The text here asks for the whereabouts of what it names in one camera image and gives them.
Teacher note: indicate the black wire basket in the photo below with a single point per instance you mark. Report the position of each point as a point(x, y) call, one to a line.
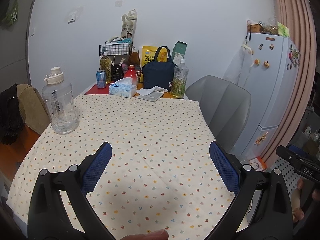
point(116, 46)

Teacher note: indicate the green tea plastic bottle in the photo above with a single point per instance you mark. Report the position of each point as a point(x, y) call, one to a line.
point(179, 80)

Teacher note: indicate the grey door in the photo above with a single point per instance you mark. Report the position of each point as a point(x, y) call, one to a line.
point(15, 22)

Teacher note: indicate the person's left hand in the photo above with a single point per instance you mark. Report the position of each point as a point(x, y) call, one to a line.
point(156, 235)

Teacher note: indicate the large clear water jug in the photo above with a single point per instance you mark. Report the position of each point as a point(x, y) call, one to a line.
point(58, 98)

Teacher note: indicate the person's right hand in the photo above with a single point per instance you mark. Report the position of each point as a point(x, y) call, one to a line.
point(297, 212)

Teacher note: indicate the white paper on table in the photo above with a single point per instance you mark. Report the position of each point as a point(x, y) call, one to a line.
point(152, 94)

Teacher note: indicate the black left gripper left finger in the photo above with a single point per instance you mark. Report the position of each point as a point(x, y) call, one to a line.
point(47, 217)

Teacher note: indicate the grey chair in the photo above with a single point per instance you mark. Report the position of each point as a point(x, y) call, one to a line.
point(225, 107)

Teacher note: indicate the black garment on chair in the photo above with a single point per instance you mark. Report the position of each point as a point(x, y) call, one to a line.
point(11, 121)

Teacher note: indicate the green carton box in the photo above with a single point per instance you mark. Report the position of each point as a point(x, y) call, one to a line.
point(178, 52)

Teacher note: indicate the blue drink can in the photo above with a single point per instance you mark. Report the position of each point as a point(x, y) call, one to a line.
point(101, 79)

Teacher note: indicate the paper bag on wall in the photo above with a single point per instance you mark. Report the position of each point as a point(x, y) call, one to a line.
point(129, 22)

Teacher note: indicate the blue tissue box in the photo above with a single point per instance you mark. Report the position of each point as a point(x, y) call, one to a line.
point(124, 87)

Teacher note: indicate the floral cream tablecloth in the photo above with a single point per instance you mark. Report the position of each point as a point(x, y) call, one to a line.
point(160, 175)

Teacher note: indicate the navy lunch bag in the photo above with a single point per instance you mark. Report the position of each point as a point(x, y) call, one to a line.
point(156, 73)

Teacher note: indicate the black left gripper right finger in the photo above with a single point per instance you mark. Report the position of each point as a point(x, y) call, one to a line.
point(272, 218)

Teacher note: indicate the red white bottle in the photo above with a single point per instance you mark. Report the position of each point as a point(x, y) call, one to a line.
point(132, 73)

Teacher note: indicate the tan jacket on chair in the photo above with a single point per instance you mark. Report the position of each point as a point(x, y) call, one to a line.
point(32, 108)

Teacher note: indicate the black mesh pen holder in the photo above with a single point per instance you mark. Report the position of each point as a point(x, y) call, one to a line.
point(116, 73)

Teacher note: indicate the white refrigerator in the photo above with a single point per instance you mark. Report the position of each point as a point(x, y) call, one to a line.
point(267, 67)

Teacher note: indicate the yellow-green drink bottle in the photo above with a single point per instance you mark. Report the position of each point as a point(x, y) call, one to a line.
point(105, 65)

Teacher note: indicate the yellow snack bag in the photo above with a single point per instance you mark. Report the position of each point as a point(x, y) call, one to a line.
point(148, 53)

